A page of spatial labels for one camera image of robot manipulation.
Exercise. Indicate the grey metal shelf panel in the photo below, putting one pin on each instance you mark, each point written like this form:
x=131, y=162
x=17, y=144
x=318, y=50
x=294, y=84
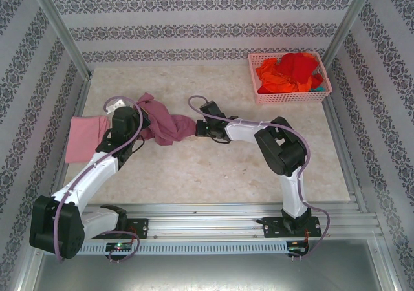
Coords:
x=207, y=275

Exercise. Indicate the red t-shirt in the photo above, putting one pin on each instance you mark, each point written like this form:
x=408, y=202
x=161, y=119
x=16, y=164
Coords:
x=299, y=66

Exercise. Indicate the left aluminium corner post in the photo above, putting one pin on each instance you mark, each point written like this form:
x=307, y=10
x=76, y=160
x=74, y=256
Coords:
x=61, y=29

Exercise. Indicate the mauve t-shirt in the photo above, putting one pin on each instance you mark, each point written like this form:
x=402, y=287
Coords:
x=165, y=123

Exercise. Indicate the aluminium corner post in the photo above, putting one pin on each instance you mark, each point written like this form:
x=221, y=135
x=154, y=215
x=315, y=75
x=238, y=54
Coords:
x=349, y=19
x=61, y=29

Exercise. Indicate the pink plastic basket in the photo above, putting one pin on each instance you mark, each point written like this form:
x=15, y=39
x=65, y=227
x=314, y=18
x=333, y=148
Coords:
x=291, y=97

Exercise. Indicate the left white camera bracket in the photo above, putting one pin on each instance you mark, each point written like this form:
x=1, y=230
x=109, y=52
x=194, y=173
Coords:
x=117, y=104

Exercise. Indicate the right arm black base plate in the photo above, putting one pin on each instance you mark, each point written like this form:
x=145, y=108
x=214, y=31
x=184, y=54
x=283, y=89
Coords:
x=271, y=228

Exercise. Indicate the folded light pink t-shirt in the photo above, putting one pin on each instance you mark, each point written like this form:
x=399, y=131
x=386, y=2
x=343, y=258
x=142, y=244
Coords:
x=84, y=139

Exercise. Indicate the aluminium mounting rail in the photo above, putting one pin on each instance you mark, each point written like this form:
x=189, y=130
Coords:
x=200, y=223

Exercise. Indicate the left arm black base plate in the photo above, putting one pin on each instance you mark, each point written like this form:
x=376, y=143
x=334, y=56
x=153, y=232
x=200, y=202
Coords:
x=139, y=228

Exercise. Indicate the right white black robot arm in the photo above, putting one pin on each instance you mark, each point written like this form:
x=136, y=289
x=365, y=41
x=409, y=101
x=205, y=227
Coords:
x=242, y=131

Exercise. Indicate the right aluminium corner post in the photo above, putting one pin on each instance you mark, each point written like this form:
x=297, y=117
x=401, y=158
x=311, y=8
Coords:
x=349, y=19

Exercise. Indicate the teal garment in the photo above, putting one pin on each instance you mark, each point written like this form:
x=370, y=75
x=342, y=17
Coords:
x=318, y=88

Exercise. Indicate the red and orange clothes pile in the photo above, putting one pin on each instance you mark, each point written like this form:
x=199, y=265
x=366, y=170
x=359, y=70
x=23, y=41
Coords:
x=275, y=81

